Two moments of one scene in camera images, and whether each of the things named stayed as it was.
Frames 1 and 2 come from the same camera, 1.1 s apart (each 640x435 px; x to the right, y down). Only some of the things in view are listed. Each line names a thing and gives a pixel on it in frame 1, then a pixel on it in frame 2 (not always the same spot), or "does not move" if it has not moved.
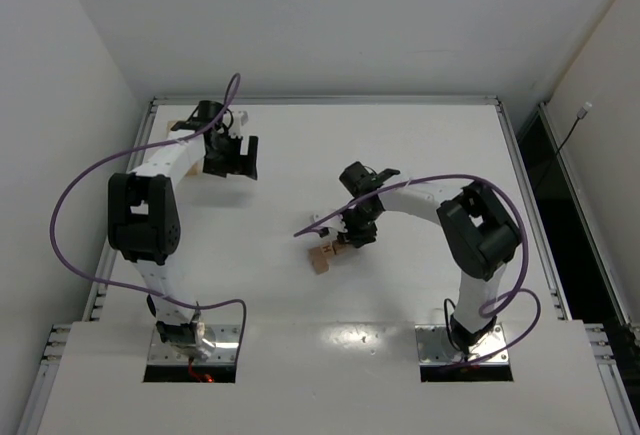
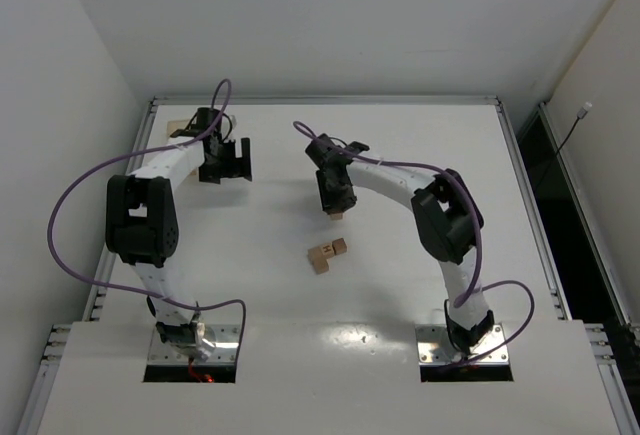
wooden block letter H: x=327 y=249 does not move
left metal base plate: x=226 y=338 does not move
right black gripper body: x=358 y=234 -> x=337 y=195
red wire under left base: x=209 y=379 does not move
